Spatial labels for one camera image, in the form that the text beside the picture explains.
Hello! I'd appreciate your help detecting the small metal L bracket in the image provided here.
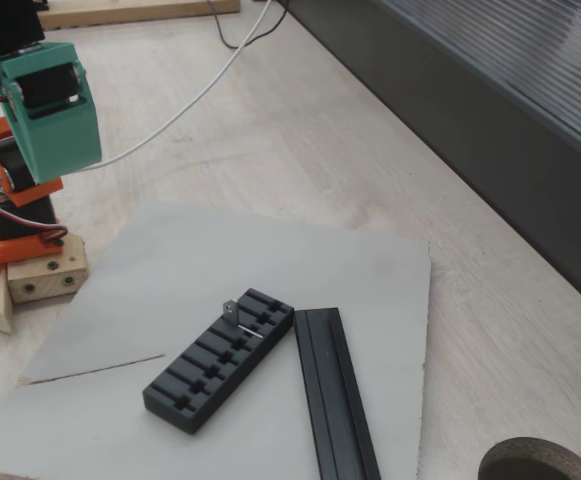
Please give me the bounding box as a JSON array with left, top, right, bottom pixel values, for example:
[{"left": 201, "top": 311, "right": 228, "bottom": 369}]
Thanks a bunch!
[{"left": 221, "top": 297, "right": 265, "bottom": 338}]

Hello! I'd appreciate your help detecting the light wooden plank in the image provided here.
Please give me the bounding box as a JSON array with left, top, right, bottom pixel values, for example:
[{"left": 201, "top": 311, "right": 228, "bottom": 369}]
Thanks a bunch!
[{"left": 37, "top": 0, "right": 241, "bottom": 31}]

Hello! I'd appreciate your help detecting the wooden block with screw holes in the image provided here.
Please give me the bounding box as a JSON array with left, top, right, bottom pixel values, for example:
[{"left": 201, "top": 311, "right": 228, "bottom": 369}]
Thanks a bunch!
[{"left": 7, "top": 234, "right": 89, "bottom": 305}]

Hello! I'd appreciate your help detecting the grey faced plywood board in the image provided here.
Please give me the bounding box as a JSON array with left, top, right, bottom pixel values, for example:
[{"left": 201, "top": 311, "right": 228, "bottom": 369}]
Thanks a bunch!
[{"left": 0, "top": 201, "right": 432, "bottom": 480}]

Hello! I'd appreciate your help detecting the black slotted holder block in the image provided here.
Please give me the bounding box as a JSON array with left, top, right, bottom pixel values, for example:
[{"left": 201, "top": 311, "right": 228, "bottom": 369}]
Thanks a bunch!
[{"left": 142, "top": 287, "right": 295, "bottom": 436}]

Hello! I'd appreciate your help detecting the grey horizontal window blind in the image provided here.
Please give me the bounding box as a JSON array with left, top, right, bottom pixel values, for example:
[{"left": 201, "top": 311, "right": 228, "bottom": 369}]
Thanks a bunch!
[{"left": 379, "top": 0, "right": 581, "bottom": 166}]

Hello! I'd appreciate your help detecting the short tricolour servo wire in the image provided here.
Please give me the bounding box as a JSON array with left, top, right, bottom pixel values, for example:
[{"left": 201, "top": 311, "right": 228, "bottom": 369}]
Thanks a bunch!
[{"left": 0, "top": 193, "right": 70, "bottom": 248}]

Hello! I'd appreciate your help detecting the white USB cable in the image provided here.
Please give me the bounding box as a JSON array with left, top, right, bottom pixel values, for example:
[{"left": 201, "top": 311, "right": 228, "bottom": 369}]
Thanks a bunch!
[{"left": 77, "top": 0, "right": 275, "bottom": 173}]

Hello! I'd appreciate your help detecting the thin black cable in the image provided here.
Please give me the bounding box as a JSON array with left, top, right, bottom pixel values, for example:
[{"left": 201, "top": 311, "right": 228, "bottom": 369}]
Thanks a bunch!
[{"left": 206, "top": 0, "right": 290, "bottom": 50}]

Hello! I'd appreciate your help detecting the black aluminium profile rail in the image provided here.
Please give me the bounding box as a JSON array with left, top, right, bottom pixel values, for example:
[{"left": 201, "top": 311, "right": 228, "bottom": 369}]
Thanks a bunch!
[{"left": 293, "top": 306, "right": 382, "bottom": 480}]

